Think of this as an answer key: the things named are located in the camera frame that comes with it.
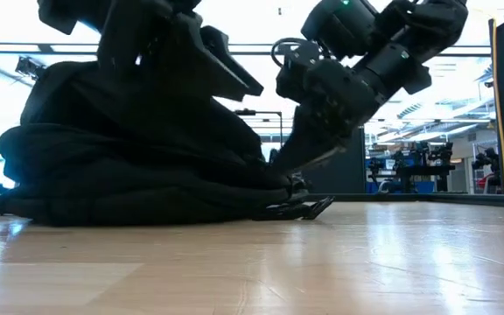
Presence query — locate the black table frame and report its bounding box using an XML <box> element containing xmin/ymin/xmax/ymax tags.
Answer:
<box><xmin>306</xmin><ymin>192</ymin><xmax>504</xmax><ymax>210</ymax></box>

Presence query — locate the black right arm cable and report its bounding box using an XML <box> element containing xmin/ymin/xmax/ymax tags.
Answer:
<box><xmin>270</xmin><ymin>37</ymin><xmax>310</xmax><ymax>67</ymax></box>

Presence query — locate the black backpack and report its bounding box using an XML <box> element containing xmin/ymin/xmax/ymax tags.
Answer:
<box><xmin>0</xmin><ymin>59</ymin><xmax>336</xmax><ymax>228</ymax></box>

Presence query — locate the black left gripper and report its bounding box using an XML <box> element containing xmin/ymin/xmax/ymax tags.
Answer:
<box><xmin>96</xmin><ymin>0</ymin><xmax>265</xmax><ymax>102</ymax></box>

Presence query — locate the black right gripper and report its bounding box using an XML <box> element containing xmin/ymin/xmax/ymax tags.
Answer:
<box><xmin>268</xmin><ymin>41</ymin><xmax>433</xmax><ymax>177</ymax></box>

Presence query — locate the black background screen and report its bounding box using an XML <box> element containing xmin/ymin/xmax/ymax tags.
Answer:
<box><xmin>300</xmin><ymin>126</ymin><xmax>367</xmax><ymax>194</ymax></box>

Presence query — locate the yellow cable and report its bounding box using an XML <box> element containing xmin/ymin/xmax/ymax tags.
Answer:
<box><xmin>489</xmin><ymin>17</ymin><xmax>504</xmax><ymax>196</ymax></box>

